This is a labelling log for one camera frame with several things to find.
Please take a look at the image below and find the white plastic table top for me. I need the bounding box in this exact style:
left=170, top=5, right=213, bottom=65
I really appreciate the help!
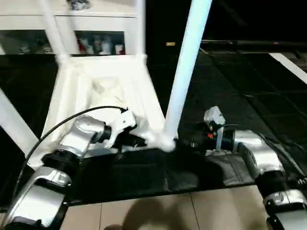
left=26, top=54, right=179, bottom=168

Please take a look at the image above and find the white glass door cabinet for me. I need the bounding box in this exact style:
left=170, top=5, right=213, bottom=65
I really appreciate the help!
left=0, top=0, right=144, bottom=56

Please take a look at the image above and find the black work mat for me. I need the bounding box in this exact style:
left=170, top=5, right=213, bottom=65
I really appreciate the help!
left=0, top=47, right=307, bottom=207

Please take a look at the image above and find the dark crumpled bundle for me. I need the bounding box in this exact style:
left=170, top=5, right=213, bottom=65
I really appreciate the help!
left=66, top=0, right=91, bottom=11

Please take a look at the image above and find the black long rail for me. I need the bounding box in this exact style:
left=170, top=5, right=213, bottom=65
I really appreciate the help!
left=200, top=40, right=307, bottom=46

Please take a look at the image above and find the black box with label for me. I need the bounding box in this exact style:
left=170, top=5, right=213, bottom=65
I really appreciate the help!
left=143, top=0, right=202, bottom=58

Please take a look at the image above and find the white flat strip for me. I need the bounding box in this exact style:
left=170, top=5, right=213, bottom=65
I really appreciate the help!
left=268, top=52, right=307, bottom=85

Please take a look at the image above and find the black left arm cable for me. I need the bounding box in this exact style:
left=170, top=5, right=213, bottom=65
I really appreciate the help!
left=14, top=105, right=130, bottom=192

